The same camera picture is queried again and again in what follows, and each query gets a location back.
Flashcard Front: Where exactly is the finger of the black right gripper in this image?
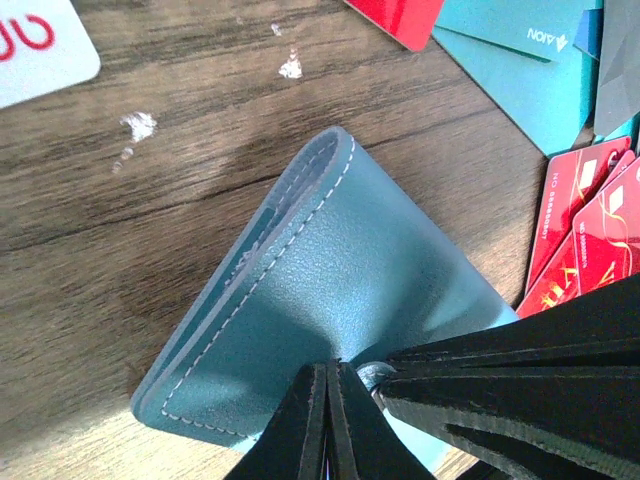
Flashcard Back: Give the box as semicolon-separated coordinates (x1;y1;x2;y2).
387;275;639;371
380;369;639;479

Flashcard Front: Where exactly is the glossy red card back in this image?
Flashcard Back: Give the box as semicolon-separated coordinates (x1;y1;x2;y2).
345;0;444;52

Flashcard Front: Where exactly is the white red circle card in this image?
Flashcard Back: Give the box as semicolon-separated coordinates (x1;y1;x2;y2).
1;0;101;108

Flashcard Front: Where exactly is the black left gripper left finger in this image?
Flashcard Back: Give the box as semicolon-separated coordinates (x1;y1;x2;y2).
226;364;327;480

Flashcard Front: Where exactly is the blue leather card holder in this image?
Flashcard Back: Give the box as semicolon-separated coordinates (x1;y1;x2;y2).
131;127;517;452

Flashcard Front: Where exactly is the large teal VIP card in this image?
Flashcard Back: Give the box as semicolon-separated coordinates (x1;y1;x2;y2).
433;1;603;155

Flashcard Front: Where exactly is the red VIP card centre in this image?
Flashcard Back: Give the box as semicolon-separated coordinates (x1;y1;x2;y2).
516;136;639;318

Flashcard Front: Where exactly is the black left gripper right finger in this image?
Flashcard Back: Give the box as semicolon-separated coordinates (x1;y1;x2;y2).
327;361;433;479

